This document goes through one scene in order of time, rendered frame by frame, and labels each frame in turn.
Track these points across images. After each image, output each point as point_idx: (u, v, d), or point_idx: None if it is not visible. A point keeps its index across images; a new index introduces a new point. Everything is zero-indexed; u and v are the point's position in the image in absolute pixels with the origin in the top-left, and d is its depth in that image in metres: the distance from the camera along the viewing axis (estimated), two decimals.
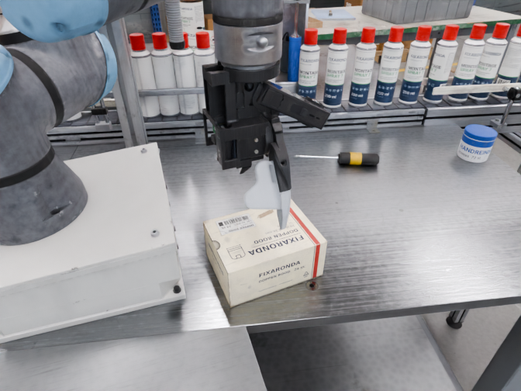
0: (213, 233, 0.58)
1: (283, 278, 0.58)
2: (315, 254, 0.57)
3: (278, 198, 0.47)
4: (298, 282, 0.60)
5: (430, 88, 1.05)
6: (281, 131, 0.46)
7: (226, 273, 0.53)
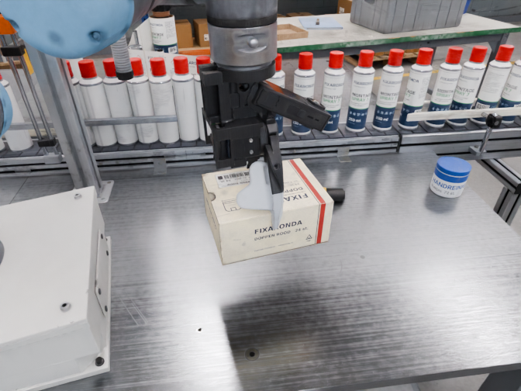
0: (211, 185, 0.54)
1: (282, 240, 0.52)
2: (320, 214, 0.52)
3: (270, 199, 0.47)
4: (300, 246, 0.54)
5: (405, 113, 0.99)
6: (277, 132, 0.45)
7: (218, 225, 0.48)
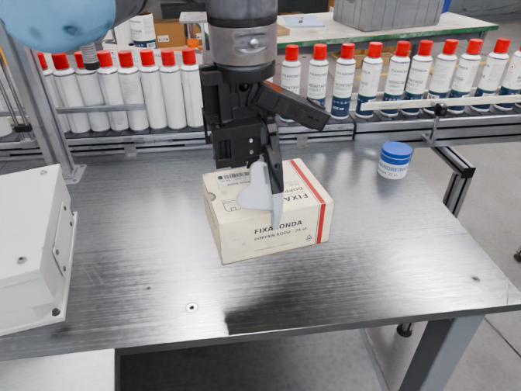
0: (211, 185, 0.54)
1: (282, 240, 0.52)
2: (320, 215, 0.52)
3: (270, 199, 0.47)
4: (300, 246, 0.54)
5: (360, 103, 1.07)
6: (277, 132, 0.45)
7: (218, 224, 0.48)
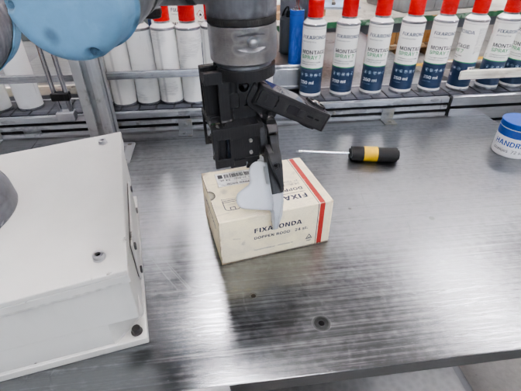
0: (210, 185, 0.54)
1: (282, 239, 0.52)
2: (320, 213, 0.52)
3: (270, 199, 0.47)
4: (300, 245, 0.54)
5: (456, 71, 0.90)
6: (277, 132, 0.45)
7: (217, 224, 0.48)
